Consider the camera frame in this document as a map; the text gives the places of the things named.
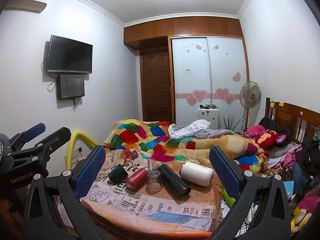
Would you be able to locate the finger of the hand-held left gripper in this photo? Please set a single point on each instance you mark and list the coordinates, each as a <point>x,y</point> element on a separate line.
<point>56,137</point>
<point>32,131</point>

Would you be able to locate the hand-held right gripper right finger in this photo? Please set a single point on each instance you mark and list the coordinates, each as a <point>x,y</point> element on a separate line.
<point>222,170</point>

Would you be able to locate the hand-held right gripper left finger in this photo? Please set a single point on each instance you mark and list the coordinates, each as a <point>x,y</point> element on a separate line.
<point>90,170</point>

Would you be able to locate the white thermos cup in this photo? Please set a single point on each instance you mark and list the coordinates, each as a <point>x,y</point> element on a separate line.
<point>196,173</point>

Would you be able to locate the dark green cup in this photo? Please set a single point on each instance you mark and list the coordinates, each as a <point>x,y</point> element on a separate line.
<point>117,174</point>

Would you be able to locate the black thermos cup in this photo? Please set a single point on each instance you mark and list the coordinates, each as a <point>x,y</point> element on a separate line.
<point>173,180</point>

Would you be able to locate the clear glass cup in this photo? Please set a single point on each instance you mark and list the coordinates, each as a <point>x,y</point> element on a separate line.
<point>154,183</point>

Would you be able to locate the yellow foam tube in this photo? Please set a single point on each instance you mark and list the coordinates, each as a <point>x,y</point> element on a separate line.
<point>77,136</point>

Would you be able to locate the red metal bottle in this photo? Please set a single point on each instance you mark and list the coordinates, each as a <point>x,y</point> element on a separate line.
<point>137,177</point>

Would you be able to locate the dry decorative twigs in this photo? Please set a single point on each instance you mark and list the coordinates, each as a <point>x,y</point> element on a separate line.
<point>232,123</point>

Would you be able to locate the white floor appliance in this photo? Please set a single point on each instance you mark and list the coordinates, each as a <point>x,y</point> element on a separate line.
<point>208,118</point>

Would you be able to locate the grey striped cloth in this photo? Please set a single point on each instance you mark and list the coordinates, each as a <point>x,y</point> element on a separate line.
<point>185,130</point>

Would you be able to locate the red plush toy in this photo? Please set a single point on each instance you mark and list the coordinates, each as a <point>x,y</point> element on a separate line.
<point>268,137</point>

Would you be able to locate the colourful patchwork blanket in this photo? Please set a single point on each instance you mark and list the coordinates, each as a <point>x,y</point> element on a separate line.
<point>140,135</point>

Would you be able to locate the black bag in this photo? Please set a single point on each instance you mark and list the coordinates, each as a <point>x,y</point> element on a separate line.
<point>267,123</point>

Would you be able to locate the light blue paper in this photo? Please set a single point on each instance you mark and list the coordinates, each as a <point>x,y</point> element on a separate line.
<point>288,188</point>

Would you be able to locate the newspaper print tablecloth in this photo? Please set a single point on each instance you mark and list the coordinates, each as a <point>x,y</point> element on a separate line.
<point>150,212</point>

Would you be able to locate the standing fan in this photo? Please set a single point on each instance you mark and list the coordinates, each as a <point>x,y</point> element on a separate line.
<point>250,95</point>

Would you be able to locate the wooden bed headboard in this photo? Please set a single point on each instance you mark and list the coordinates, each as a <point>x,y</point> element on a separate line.
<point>295,117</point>

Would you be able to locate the dark clothing pile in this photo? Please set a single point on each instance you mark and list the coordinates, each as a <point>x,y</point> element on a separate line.
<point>311,155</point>

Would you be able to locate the sliding wardrobe with heart stickers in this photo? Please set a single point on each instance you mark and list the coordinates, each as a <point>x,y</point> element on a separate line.
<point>210,80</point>

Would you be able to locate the yellow plush toy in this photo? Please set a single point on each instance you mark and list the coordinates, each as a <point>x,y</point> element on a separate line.
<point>301,220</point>

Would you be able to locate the brown wooden door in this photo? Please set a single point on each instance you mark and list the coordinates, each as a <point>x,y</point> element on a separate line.
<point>156,87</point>

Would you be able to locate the wooden overhead cabinet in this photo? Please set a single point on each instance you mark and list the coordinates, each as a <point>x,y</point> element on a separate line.
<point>180,27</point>

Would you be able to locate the wall socket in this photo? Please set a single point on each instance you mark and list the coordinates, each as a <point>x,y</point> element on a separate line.
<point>80,150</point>

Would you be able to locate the small black wall monitor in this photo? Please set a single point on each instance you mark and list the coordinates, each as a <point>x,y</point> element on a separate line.
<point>71,86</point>

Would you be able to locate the black wall television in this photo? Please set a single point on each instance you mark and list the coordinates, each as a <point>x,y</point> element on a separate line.
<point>70,54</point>

